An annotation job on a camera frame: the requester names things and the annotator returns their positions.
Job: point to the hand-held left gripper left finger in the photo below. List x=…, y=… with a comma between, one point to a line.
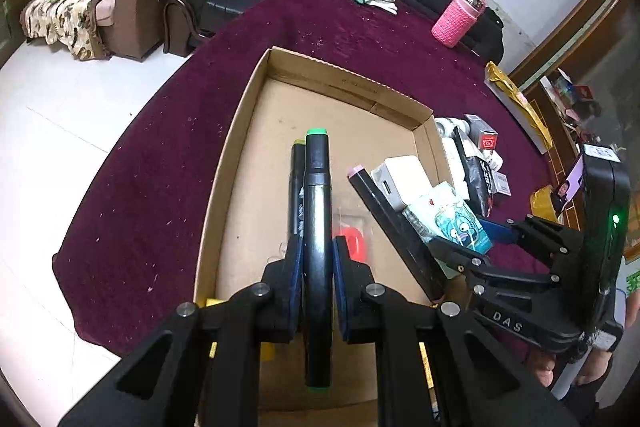
x=296, y=267

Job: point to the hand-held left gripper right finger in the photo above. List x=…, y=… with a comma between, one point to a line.
x=342, y=267

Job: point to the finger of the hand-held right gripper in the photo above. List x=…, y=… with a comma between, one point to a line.
x=495, y=231
x=452, y=252

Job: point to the black marker green cap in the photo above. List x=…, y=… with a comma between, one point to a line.
x=317, y=207

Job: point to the black marker pink cap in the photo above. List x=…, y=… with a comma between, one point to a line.
x=385, y=217

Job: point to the brown cardboard box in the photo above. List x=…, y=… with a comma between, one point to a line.
x=280, y=117

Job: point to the person's right hand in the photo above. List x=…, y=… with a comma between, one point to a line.
x=544, y=369

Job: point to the orange-red item clear pack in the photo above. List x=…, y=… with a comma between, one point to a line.
x=352, y=242

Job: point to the cartoon print tissue packet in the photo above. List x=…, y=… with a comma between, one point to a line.
x=440, y=212

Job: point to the small white box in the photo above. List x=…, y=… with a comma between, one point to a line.
x=501, y=184

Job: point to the black packet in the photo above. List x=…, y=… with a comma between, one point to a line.
x=477, y=179

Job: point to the gold foil packet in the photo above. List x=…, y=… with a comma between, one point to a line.
x=542, y=202

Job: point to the smartphone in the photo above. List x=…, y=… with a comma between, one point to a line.
x=567, y=184

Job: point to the black marker yellow cap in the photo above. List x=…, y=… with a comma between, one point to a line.
x=297, y=187

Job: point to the white tube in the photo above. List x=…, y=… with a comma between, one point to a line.
x=452, y=162

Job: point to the white power bank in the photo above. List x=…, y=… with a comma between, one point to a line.
x=405, y=177

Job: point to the small box red label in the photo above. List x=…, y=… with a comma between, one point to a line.
x=486, y=139

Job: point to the white bottle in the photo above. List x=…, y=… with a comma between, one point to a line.
x=447, y=127

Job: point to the gold yellow bag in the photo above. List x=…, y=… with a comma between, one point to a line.
x=520, y=107

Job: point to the cluttered shelf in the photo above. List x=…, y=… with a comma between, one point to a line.
x=575, y=97

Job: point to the maroon tablecloth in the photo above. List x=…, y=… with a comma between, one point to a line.
x=175, y=157

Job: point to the pink knit-sleeved bottle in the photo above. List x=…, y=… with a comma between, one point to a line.
x=455, y=17

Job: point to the leaf patterned blanket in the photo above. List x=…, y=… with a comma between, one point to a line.
x=55, y=17

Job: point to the wooden door frame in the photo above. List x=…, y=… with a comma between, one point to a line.
x=570, y=42

